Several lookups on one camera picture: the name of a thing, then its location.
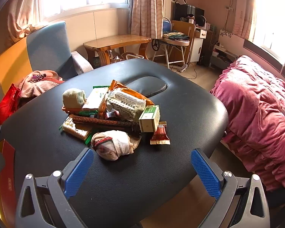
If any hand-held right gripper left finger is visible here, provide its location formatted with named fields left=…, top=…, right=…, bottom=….
left=14, top=147, right=95, bottom=228

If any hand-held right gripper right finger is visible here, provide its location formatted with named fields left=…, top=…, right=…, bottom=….
left=191, top=148, right=270, bottom=228

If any red box with gold interior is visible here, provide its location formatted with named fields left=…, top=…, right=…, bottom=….
left=0, top=139, right=16, bottom=221

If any clear cracker packet green edge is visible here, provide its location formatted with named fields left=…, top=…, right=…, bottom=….
left=59, top=117, right=93, bottom=146

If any white sock red trim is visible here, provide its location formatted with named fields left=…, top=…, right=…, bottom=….
left=91, top=130, right=142, bottom=161

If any dark brown plastic rack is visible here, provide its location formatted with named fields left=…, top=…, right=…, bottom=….
left=68, top=114, right=141, bottom=134

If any red-brown sachet with gold edge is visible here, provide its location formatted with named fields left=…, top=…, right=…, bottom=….
left=150, top=121, right=171, bottom=146

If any small dark red packet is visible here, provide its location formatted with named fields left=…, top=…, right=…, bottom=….
left=105, top=111, right=120, bottom=120

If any green and white cracker packet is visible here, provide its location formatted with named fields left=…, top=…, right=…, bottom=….
left=82, top=86, right=110, bottom=112

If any cream sock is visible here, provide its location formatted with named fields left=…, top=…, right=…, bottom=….
left=63, top=88, right=87, bottom=108

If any small green and cream box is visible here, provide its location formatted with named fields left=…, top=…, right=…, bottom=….
left=138, top=105, right=161, bottom=133

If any orange and white snack packet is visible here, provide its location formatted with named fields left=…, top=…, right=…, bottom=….
left=105, top=80, right=155, bottom=122

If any red cloth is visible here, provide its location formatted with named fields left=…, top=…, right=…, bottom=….
left=0, top=83, right=22, bottom=126

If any pink ruffled blanket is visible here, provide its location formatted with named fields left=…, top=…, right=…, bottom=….
left=210, top=55, right=285, bottom=192

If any pile of clothes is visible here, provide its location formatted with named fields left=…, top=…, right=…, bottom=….
left=20, top=70, right=65, bottom=98

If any purple beaded item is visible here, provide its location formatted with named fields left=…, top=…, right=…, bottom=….
left=29, top=74, right=47, bottom=83

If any black table cushion insert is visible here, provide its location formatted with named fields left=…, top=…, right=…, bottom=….
left=125, top=76, right=169, bottom=98

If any grey armrest cover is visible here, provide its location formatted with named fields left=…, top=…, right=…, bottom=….
left=71, top=51, right=94, bottom=75

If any low white shelf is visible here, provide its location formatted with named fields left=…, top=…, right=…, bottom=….
left=210, top=42, right=238, bottom=67

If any white cabinet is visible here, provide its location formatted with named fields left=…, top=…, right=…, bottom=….
left=190, top=27, right=208, bottom=63

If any blue and yellow armchair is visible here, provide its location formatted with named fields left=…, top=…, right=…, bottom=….
left=0, top=21, right=94, bottom=129

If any white metal chair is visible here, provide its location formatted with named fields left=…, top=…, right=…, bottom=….
left=152, top=17, right=191, bottom=70

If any wooden side table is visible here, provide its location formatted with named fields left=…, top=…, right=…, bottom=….
left=83, top=34, right=153, bottom=68

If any black hand wheel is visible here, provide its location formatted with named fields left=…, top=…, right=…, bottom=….
left=151, top=39, right=161, bottom=52

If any green folded clothing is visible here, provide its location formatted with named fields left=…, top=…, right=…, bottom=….
left=162, top=30, right=189, bottom=41

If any wooden board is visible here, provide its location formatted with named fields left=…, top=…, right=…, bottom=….
left=172, top=20, right=196, bottom=63

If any pink patterned curtain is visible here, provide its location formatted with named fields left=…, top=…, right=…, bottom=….
left=232, top=0, right=258, bottom=41
left=130, top=0, right=167, bottom=40
left=8, top=0, right=47, bottom=44

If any black television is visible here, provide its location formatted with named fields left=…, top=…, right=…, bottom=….
left=174, top=2, right=205, bottom=22

